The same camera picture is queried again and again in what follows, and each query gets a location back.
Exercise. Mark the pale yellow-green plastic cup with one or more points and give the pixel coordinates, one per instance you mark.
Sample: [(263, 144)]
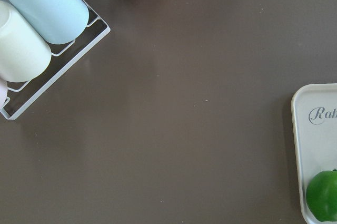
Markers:
[(24, 54)]

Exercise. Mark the green toy pepper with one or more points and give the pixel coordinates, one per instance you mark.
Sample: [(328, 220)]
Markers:
[(321, 196)]

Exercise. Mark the light blue plastic cup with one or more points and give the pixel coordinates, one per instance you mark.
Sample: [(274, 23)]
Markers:
[(57, 21)]

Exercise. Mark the cream rectangular tray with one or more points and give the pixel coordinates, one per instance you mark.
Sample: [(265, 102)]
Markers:
[(313, 110)]

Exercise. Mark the pale pink plastic cup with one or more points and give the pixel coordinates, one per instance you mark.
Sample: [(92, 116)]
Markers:
[(3, 92)]

